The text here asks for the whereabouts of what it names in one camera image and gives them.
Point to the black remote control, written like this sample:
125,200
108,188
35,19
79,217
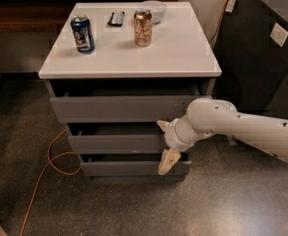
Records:
116,19

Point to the grey top drawer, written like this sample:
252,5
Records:
105,108

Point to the blue soda can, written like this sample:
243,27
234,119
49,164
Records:
81,28

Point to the grey drawer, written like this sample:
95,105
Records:
120,165
116,138
105,108

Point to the grey drawer cabinet white top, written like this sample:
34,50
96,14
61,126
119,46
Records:
178,57

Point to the grey bottom drawer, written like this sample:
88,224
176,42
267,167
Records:
120,165

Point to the brown wooden bench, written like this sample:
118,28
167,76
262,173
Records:
41,15

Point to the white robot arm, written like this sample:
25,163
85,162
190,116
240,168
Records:
207,117

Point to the white cable tag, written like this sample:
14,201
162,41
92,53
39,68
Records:
230,6

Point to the white wall outlet plate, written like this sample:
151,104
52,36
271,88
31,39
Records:
279,34

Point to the dark grey counter cabinet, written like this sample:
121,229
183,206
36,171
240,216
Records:
254,67

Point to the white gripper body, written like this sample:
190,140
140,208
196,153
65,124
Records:
171,138

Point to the gold soda can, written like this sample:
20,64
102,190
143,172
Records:
143,27

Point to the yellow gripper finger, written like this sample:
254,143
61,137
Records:
169,158
163,125

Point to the white bowl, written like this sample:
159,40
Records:
157,8

